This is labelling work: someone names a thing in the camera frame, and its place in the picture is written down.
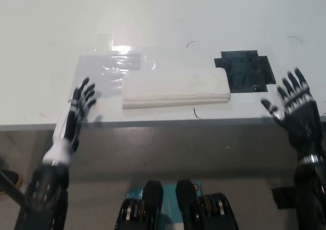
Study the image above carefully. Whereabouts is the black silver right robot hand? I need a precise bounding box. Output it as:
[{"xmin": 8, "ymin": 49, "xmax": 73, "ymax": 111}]
[{"xmin": 261, "ymin": 67, "xmax": 324, "ymax": 163}]

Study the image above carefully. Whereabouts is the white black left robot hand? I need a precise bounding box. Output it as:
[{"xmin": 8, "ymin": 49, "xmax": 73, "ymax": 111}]
[{"xmin": 43, "ymin": 76, "xmax": 97, "ymax": 164}]

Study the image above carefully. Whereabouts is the white napkin stack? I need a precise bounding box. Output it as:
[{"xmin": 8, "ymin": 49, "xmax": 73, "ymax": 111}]
[{"xmin": 122, "ymin": 67, "xmax": 231, "ymax": 110}]

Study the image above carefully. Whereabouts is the black teal robot torso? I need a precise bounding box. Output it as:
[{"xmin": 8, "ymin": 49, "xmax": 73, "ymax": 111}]
[{"xmin": 116, "ymin": 180, "xmax": 240, "ymax": 230}]

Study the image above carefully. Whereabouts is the clear plastic bag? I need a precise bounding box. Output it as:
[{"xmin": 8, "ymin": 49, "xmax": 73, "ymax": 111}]
[{"xmin": 73, "ymin": 53, "xmax": 142, "ymax": 106}]

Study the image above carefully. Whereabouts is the black rectangular block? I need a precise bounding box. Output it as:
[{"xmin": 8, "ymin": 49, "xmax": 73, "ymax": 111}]
[{"xmin": 271, "ymin": 187, "xmax": 298, "ymax": 210}]

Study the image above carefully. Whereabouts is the black tape patch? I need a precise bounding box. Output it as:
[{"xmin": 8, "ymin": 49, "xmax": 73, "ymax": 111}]
[{"xmin": 213, "ymin": 50, "xmax": 277, "ymax": 93}]

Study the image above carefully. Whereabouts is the black shoe brown sole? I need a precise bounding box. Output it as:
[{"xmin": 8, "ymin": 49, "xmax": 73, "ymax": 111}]
[{"xmin": 0, "ymin": 170, "xmax": 24, "ymax": 197}]

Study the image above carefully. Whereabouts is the clear plastic sheet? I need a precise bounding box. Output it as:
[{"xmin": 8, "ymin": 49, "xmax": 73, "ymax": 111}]
[{"xmin": 72, "ymin": 33, "xmax": 286, "ymax": 115}]

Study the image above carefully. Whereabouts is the black metal tube frame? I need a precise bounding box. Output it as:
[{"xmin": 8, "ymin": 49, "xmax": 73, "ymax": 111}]
[{"xmin": 0, "ymin": 170, "xmax": 28, "ymax": 212}]

